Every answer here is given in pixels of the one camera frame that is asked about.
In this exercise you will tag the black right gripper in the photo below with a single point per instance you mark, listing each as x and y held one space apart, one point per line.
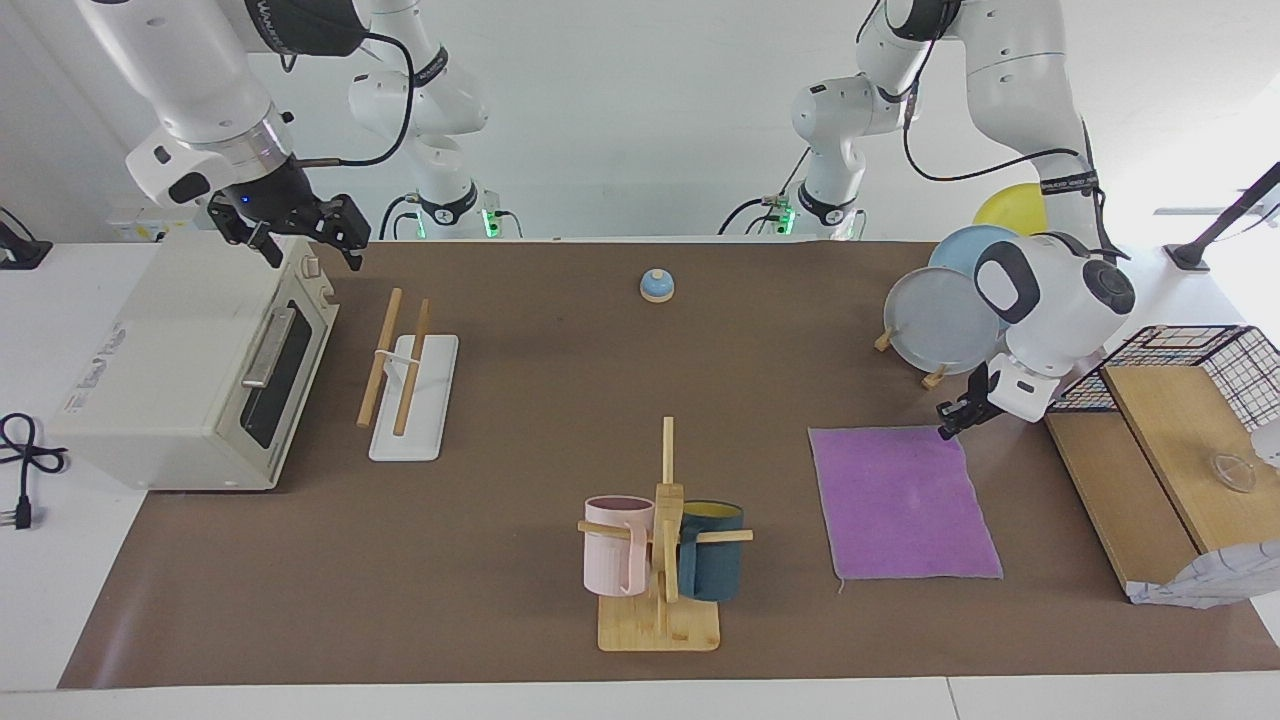
275 195

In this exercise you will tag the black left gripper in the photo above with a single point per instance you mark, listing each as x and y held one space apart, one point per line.
975 395

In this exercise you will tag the purple and grey towel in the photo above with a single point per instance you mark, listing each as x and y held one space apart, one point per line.
900 500

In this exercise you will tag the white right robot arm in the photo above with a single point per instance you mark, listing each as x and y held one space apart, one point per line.
190 70

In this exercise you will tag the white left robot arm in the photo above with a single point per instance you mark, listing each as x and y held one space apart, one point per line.
1050 300

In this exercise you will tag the wooden plate rack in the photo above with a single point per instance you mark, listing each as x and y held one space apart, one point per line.
935 379

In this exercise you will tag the white towel rack wooden bars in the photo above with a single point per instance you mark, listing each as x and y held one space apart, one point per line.
415 420

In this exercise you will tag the grey plate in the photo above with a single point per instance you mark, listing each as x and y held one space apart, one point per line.
940 320

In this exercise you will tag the white box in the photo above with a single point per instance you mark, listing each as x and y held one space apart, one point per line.
150 215

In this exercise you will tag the light blue plate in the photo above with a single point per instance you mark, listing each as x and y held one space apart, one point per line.
960 250

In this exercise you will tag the beige toaster oven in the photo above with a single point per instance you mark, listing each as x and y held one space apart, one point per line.
170 350

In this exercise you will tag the yellow plate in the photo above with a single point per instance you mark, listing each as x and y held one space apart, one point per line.
1010 205

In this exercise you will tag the black desk clamp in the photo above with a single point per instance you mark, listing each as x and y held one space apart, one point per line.
20 255

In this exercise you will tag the clear glass bowl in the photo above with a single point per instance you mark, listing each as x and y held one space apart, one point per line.
1232 472

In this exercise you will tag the dark teal mug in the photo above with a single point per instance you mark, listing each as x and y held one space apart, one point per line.
715 560

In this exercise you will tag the white marbled sheet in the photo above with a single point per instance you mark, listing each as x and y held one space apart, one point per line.
1220 580

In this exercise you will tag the white rounded object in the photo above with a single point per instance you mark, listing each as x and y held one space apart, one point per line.
1268 445

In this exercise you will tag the blue service bell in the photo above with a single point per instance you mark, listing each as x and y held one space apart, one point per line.
657 288

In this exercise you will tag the wooden mug tree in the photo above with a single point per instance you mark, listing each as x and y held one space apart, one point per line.
660 625

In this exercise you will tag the pink mug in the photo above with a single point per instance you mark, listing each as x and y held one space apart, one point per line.
610 555

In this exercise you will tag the brown table mat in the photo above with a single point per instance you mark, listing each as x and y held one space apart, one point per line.
500 560

